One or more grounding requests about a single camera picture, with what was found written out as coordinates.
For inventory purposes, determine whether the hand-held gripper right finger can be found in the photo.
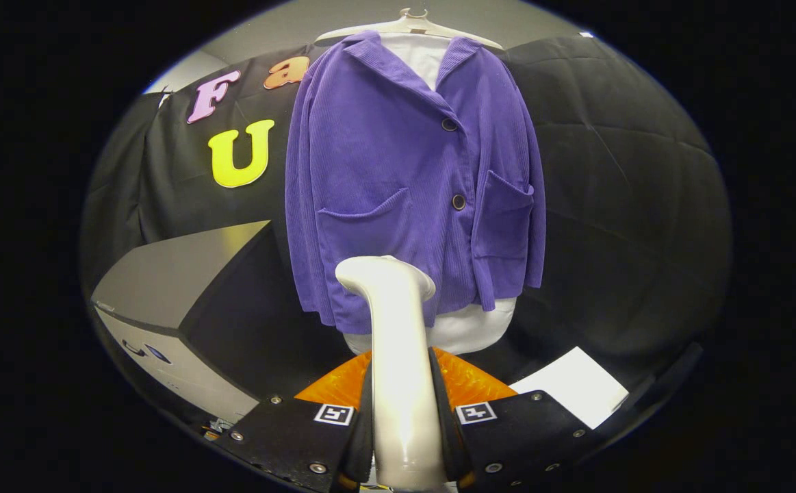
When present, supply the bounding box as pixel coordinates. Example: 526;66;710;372
428;346;607;490

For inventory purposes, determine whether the beige plastic clothes hanger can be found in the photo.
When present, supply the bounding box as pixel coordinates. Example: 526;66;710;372
314;7;504;50

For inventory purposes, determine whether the white flat sheet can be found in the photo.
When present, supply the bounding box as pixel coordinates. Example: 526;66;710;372
511;346;630;429

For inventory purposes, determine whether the grey cabinet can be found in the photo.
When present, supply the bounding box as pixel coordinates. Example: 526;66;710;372
91;220;344;425

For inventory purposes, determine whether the white garment steamer head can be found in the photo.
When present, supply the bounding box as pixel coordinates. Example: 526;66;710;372
335;255;450;490

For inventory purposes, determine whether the purple corduroy jacket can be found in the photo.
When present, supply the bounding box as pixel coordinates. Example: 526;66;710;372
285;30;548;335

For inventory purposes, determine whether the black backdrop cloth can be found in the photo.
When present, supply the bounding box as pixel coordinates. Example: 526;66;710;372
79;34;734;412

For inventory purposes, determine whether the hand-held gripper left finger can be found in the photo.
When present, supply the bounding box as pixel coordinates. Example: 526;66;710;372
230;349;374;492

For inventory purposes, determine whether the white garment form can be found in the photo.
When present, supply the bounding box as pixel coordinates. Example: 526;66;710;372
343;33;516;355

